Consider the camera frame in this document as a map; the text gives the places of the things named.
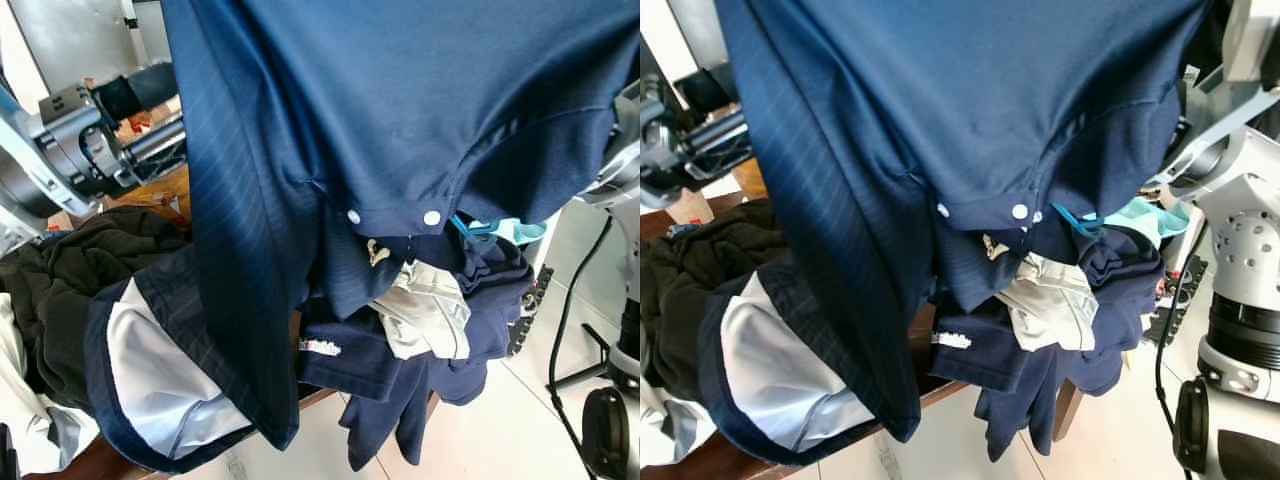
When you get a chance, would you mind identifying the black floor stand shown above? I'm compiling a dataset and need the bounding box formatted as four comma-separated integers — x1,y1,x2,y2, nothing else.
550,322,626,393

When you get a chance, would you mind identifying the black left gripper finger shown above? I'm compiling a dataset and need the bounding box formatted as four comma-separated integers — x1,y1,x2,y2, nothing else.
682,65,736,116
690,110,753,181
120,115,189,189
98,62,184,121

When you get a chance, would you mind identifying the black power strip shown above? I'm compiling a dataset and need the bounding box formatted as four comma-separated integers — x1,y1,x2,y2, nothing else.
508,265,554,356
1143,250,1206,346

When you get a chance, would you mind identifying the black crumpled garment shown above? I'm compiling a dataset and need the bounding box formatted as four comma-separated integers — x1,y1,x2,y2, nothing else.
0,205,196,411
640,198,801,406

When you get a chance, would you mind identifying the navy polo shirt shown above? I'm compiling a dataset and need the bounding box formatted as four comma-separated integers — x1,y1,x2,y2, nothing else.
697,0,1216,466
85,0,641,473

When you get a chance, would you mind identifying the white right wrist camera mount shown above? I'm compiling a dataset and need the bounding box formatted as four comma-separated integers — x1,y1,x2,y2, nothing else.
1165,0,1280,186

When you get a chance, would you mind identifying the white cloth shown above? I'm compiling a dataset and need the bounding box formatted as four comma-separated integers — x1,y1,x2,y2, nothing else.
0,290,101,479
640,385,716,471

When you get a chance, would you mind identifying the navy garment with gold emblem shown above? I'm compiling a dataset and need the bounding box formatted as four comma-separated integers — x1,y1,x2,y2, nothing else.
950,225,1161,341
320,225,536,331

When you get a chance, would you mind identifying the white grey garment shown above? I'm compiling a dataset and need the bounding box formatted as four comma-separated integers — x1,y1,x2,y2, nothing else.
995,255,1101,353
370,262,473,361

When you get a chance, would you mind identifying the navy garment with white logo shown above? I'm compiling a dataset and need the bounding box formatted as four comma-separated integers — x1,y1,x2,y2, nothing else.
295,300,491,471
925,300,1126,463

